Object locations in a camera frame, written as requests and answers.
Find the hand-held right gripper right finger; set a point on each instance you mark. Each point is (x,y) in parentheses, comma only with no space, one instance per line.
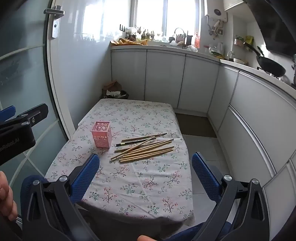
(204,178)

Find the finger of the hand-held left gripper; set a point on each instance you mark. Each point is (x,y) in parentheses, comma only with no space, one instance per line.
(7,112)
(34,113)

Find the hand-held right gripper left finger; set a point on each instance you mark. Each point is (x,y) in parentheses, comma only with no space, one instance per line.
(85,178)

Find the pink plastic lattice basket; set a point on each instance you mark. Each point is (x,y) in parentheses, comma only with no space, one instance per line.
(101,139)

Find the black chopstick pair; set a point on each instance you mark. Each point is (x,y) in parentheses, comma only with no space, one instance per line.
(126,143)

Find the bundle of wooden chopsticks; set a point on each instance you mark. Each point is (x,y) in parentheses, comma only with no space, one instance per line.
(145,153)

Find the person's left hand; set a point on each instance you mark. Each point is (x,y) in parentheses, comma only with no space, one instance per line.
(5,197)

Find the navy blue cloth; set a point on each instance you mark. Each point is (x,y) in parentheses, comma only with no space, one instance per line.
(29,183)

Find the frosted glass sliding door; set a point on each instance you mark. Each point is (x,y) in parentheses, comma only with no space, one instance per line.
(23,69)

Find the floral white tablecloth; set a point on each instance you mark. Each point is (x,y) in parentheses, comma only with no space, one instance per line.
(138,185)

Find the black trash bin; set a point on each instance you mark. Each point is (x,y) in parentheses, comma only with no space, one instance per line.
(124,95)

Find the row of white cabinet doors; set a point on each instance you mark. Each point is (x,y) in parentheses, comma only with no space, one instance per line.
(164,78)

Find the yellow paper bags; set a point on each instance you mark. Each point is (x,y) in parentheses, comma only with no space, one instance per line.
(129,41)

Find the white bowl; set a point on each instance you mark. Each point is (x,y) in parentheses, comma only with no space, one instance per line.
(238,60)

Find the silver faucet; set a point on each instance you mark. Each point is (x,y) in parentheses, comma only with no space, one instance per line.
(229,54)

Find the black wok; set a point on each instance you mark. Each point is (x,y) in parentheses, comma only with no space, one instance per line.
(272,66)

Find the red bottle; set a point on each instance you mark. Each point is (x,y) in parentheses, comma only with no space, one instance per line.
(197,41)

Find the green and yellow packets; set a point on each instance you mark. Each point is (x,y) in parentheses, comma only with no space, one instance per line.
(247,40)

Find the kitchen window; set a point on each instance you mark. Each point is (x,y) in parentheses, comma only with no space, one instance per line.
(150,11)

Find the white water heater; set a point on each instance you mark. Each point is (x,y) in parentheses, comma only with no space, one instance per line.
(216,15)

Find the black range hood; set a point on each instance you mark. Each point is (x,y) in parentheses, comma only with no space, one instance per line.
(277,27)

